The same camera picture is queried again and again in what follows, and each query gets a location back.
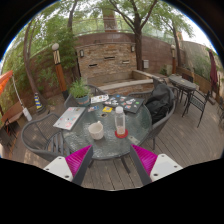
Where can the white sticker sheet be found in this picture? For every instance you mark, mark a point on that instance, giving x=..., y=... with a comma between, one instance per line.
x=100, y=98

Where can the wooden bench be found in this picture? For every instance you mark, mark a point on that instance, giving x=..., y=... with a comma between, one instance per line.
x=11, y=113

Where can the yellow blue striped cone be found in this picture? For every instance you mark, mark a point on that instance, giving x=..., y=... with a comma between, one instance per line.
x=38, y=103

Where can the dark wicker chair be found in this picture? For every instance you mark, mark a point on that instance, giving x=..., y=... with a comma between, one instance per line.
x=7, y=136

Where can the potted green plant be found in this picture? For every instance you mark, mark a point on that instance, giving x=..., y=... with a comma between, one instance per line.
x=79, y=89

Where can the grey chair holding jacket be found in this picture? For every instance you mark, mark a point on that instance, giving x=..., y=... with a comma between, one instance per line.
x=171, y=106

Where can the wooden lamp post with globe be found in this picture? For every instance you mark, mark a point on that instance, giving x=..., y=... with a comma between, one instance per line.
x=60, y=76

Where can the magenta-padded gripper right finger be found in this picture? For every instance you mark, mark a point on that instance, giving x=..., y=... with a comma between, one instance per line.
x=163, y=165

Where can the grey chair behind plant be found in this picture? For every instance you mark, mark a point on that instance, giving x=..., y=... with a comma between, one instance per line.
x=95, y=90

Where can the small colourful sticker card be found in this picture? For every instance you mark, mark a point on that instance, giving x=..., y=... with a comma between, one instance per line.
x=93, y=108

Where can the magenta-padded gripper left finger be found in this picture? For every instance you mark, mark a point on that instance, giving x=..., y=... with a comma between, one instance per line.
x=60, y=166

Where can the black metal chair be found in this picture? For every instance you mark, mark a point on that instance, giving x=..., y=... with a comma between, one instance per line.
x=198, y=103

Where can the wall lamp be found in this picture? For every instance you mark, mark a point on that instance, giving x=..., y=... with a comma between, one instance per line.
x=81, y=53
x=132, y=48

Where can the dark laptop with stickers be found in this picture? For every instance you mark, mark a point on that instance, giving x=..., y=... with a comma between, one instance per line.
x=128, y=104

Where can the leaning tree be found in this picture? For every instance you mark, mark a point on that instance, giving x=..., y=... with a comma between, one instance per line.
x=28, y=63

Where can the white mug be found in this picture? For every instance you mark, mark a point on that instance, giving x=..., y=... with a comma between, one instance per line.
x=96, y=131

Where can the silver laptop with stickers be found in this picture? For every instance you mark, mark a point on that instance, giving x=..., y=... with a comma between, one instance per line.
x=69, y=118

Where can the small round dark table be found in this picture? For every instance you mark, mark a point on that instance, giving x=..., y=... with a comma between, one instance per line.
x=182, y=83

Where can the empty grey mesh chair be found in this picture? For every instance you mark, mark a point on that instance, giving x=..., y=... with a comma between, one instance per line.
x=38, y=133

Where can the orange canopy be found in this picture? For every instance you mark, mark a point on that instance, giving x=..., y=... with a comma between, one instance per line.
x=5, y=81

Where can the closed maroon umbrella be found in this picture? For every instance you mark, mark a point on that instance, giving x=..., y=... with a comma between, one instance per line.
x=213, y=71

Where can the flat round red coaster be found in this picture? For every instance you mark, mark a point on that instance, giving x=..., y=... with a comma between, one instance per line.
x=121, y=136

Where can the grey wall box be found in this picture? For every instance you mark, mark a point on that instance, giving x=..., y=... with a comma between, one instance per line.
x=146, y=64

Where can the black jacket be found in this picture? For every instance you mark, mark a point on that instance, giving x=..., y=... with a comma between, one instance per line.
x=158, y=105

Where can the clear bottle with white cap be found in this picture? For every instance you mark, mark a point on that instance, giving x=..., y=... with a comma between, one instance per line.
x=120, y=121

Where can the forked tree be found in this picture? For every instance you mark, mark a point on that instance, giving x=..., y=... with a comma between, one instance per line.
x=138, y=46

